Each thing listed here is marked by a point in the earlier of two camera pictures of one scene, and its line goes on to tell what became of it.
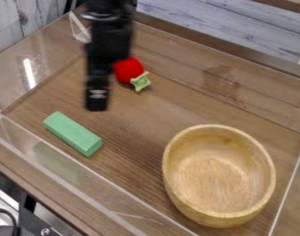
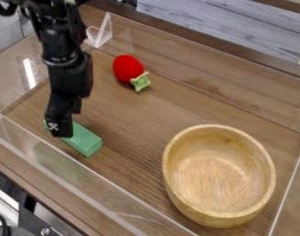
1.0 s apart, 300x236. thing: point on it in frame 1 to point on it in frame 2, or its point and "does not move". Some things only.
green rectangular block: [72, 135] does not move
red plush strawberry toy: [130, 70] does not move
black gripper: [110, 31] to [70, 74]
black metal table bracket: [31, 224] does not move
